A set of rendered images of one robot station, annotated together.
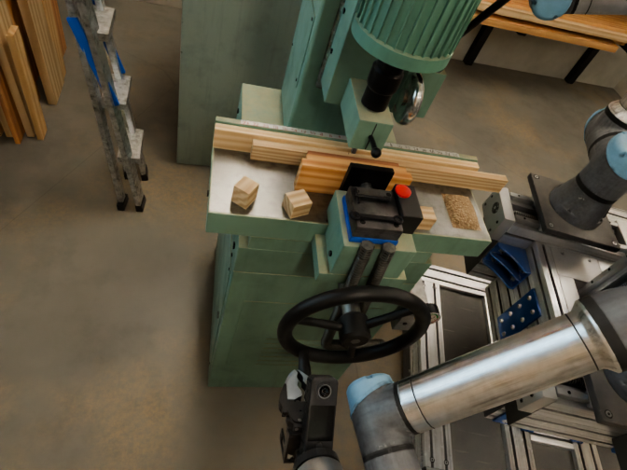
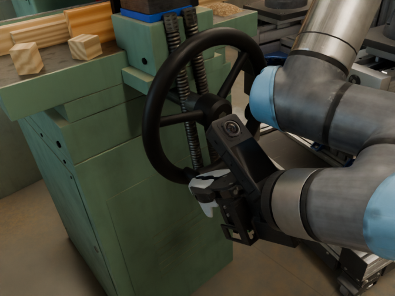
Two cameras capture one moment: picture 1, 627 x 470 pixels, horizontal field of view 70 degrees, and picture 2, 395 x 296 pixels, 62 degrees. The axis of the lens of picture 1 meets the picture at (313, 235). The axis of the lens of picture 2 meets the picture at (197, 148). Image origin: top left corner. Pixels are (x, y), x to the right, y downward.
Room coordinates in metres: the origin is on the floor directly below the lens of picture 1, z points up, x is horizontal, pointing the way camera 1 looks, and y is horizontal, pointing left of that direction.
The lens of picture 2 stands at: (-0.03, 0.02, 1.10)
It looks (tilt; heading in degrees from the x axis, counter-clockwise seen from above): 35 degrees down; 345
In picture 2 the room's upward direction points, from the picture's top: 5 degrees counter-clockwise
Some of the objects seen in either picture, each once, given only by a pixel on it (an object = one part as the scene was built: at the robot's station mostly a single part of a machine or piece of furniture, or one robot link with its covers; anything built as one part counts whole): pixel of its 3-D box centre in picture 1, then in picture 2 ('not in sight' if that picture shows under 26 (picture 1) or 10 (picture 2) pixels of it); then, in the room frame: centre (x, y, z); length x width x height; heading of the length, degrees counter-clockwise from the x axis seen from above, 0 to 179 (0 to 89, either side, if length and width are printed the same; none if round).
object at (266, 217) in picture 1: (353, 215); (144, 50); (0.68, -0.06, 0.87); 0.61 x 0.30 x 0.06; 112
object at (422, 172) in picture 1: (386, 168); (144, 12); (0.81, -0.09, 0.92); 0.60 x 0.02 x 0.04; 112
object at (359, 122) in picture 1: (365, 117); not in sight; (0.79, 0.00, 1.03); 0.14 x 0.07 x 0.09; 22
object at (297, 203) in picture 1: (297, 203); (85, 47); (0.60, 0.05, 0.92); 0.04 x 0.04 x 0.03; 47
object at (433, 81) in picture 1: (414, 86); not in sight; (1.00, -0.08, 1.02); 0.09 x 0.07 x 0.12; 112
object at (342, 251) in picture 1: (367, 234); (163, 36); (0.60, -0.09, 0.91); 0.15 x 0.14 x 0.09; 112
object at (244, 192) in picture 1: (244, 192); (27, 58); (0.57, 0.15, 0.92); 0.04 x 0.03 x 0.04; 169
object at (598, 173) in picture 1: (619, 164); not in sight; (1.10, -0.65, 0.98); 0.13 x 0.12 x 0.14; 0
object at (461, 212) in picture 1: (463, 209); (220, 7); (0.79, -0.28, 0.91); 0.10 x 0.07 x 0.02; 22
